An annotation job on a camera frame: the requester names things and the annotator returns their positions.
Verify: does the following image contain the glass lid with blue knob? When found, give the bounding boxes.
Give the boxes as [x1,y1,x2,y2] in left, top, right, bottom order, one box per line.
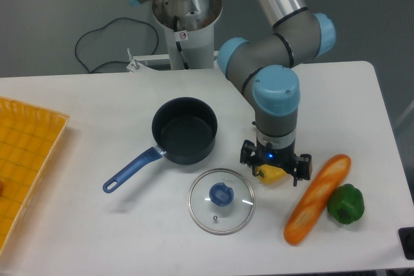
[188,168,256,235]

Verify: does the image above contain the long orange bread loaf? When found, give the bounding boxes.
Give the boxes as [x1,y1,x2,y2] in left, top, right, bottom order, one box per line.
[283,154,351,246]

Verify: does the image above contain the green bell pepper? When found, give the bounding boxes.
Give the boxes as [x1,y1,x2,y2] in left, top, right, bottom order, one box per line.
[327,184,365,225]

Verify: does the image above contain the dark saucepan with blue handle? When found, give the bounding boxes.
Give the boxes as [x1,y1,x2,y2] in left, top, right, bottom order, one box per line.
[103,97,217,193]

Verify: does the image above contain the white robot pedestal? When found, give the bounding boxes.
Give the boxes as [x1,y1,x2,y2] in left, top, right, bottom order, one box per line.
[152,0,223,70]

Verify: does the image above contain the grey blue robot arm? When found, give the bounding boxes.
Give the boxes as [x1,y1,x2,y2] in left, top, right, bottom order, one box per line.
[128,0,336,181]

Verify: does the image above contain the black cable on floor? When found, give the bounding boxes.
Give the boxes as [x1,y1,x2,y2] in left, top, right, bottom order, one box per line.
[74,17,159,74]

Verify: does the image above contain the black device at table edge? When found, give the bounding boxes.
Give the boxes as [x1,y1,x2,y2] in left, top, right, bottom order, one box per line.
[398,227,414,260]

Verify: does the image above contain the yellow bell pepper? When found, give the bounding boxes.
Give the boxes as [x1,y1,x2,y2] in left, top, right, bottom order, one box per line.
[254,164,287,185]

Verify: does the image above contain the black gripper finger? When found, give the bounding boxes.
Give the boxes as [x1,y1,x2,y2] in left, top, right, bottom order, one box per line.
[239,140,259,176]
[287,154,312,186]

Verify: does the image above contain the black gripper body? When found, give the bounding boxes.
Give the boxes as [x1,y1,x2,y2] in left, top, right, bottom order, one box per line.
[254,142,295,173]

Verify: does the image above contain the yellow woven basket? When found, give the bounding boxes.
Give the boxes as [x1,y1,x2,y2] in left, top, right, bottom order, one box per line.
[1,97,70,250]

